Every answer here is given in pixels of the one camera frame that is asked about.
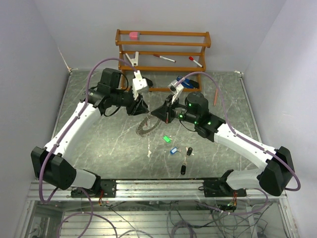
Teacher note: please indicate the green key tag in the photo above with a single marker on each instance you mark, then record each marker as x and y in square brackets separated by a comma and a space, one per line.
[166, 139]

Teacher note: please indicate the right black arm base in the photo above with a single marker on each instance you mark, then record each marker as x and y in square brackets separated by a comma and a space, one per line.
[216, 187]

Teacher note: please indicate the black stapler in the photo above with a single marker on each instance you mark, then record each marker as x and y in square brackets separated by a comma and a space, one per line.
[149, 82]

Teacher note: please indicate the black key fob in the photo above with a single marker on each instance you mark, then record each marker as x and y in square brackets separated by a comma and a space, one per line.
[189, 151]
[183, 170]

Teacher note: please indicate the black key fob lower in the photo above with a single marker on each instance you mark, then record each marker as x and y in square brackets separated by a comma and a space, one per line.
[183, 170]

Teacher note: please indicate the red capped white marker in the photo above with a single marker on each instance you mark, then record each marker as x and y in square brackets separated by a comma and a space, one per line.
[164, 58]

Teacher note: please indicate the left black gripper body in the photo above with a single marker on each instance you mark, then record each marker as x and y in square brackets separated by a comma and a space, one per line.
[125, 98]

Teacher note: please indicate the blue key tag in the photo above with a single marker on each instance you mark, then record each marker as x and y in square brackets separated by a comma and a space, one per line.
[173, 150]

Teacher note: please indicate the wooden three-tier shelf rack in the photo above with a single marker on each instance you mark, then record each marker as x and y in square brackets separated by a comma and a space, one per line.
[174, 45]

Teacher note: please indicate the pink eraser block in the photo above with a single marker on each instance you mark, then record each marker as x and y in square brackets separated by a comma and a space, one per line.
[134, 36]

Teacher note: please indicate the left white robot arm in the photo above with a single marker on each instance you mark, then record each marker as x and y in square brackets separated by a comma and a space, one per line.
[51, 164]

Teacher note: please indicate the white plastic clip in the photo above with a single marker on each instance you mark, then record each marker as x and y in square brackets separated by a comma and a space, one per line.
[135, 60]

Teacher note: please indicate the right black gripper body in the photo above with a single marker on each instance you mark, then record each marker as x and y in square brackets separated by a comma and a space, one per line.
[181, 112]

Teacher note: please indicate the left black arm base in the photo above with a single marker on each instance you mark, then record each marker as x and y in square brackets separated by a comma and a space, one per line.
[104, 188]

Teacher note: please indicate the blue stapler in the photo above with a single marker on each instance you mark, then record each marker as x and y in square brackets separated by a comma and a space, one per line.
[190, 84]

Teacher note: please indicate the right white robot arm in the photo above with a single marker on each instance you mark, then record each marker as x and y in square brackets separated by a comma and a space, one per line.
[274, 167]

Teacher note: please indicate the black key fob upper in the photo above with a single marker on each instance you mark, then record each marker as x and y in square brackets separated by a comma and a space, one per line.
[189, 151]

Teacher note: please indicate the orange pencil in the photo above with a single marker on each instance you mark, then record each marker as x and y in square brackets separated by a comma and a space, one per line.
[215, 97]

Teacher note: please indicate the aluminium mounting rail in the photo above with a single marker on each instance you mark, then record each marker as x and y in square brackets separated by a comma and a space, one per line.
[147, 190]

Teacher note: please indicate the red tipped white marker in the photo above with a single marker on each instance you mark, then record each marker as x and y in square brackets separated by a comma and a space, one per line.
[196, 62]

